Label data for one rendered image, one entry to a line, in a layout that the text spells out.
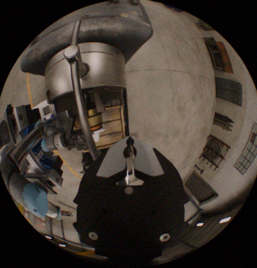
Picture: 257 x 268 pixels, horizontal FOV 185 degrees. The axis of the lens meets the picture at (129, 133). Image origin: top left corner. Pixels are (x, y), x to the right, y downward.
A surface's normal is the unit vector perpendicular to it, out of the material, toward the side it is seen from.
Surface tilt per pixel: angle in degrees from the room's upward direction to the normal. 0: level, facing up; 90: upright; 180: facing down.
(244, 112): 90
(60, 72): 11
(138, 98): 0
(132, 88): 0
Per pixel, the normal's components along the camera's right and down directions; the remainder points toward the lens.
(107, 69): 0.74, 0.26
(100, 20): 0.32, 0.58
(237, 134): -0.92, 0.35
